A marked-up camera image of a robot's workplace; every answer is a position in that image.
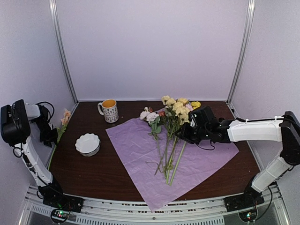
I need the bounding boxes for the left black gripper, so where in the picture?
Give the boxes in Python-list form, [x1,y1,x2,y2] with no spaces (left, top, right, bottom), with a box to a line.
[36,119,58,147]

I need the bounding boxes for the bright yellow fake flower stem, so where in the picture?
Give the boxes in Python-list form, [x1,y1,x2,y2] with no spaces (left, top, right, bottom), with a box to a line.
[191,101,201,109]

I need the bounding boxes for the left aluminium corner post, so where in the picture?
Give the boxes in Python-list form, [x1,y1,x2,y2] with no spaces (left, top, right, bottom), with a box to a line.
[49,0,79,104]

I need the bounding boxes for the white scalloped bowl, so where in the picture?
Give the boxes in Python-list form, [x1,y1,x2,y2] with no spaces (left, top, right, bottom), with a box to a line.
[75,133,101,157]

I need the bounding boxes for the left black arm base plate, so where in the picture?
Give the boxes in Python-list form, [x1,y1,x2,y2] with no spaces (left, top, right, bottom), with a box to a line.
[43,195,84,213]

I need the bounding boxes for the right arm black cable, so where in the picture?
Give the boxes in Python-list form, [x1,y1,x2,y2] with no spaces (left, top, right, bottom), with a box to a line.
[264,182,276,209]

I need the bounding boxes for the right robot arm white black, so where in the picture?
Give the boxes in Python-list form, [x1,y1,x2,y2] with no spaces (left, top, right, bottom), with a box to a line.
[175,107,300,207]

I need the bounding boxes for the aluminium corner post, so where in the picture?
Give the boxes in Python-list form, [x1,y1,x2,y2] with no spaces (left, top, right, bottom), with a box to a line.
[226,0,256,105]
[49,0,79,104]

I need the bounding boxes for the pale yellow fake flower bunch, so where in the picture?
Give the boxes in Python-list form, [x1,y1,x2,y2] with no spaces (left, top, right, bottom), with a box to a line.
[161,95,192,174]

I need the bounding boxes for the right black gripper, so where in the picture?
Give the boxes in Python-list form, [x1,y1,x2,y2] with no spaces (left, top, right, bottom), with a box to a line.
[175,122,210,144]

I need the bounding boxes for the peach fake flower stem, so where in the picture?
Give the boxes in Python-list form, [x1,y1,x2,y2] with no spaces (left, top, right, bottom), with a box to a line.
[47,109,72,169]

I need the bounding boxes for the right aluminium corner post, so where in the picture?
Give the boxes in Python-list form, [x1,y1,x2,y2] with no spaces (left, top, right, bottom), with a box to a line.
[226,0,256,105]

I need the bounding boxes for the aluminium front rail frame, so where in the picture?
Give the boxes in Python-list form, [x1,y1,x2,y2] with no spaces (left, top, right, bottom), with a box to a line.
[18,182,291,225]

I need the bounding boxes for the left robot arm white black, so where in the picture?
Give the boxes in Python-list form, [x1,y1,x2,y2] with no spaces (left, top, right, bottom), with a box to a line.
[0,99,68,208]

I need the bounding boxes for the pink white fake rose stem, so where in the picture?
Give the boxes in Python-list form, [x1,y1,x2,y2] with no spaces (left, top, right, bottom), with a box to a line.
[139,107,163,175]

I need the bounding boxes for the purple wrapping paper sheet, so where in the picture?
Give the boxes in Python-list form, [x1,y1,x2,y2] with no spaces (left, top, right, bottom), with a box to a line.
[106,118,239,211]

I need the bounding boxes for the white floral mug yellow inside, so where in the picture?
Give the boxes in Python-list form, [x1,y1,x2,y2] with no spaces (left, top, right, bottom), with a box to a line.
[97,99,119,123]

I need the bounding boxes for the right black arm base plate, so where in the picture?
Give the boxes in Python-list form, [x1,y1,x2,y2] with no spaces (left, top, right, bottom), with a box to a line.
[224,193,264,212]

